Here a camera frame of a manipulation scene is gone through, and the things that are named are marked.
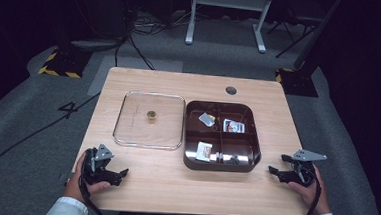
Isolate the person's right hand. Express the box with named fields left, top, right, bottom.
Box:
left=285, top=163, right=335, bottom=215

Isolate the white packet with red label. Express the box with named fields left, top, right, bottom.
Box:
left=194, top=141, right=213, bottom=163

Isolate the white metal stand frame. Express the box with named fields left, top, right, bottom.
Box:
left=184, top=0, right=275, bottom=54

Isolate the person's left hand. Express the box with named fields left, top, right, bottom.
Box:
left=63, top=149, right=114, bottom=206

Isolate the white packet with red picture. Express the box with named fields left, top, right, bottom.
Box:
left=222, top=118, right=247, bottom=135

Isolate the black yellow striped stand base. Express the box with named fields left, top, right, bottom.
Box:
left=37, top=46, right=93, bottom=80
left=273, top=67, right=321, bottom=98

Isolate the grey round stand base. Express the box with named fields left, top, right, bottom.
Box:
left=70, top=37, right=125, bottom=54

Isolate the clear lid with gold knob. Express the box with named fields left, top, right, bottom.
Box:
left=111, top=89, right=187, bottom=152

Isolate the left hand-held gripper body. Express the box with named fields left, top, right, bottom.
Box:
left=82, top=142, right=116, bottom=188

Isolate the black slanted stand post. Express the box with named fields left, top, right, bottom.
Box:
left=293, top=0, right=344, bottom=73

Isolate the black tripod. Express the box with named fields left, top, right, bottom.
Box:
left=265, top=11, right=320, bottom=62

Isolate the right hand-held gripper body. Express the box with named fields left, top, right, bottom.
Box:
left=289, top=148, right=328, bottom=189

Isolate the long black floor cable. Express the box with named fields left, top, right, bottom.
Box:
left=0, top=86, right=101, bottom=195

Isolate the right hand-held gripper black cable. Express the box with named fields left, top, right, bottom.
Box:
left=300, top=166, right=325, bottom=215

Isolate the dark brown compartment box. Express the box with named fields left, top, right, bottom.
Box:
left=182, top=99, right=266, bottom=175

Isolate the left hand-held gripper black cable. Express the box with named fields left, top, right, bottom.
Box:
left=76, top=167, right=113, bottom=215

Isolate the silver and yellow packet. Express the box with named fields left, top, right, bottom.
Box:
left=197, top=111, right=217, bottom=128

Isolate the hand-held gripper black cable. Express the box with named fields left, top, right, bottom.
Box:
left=76, top=167, right=113, bottom=215
left=300, top=166, right=325, bottom=215

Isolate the bundle of floor cables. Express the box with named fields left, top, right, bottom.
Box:
left=114, top=6, right=198, bottom=74

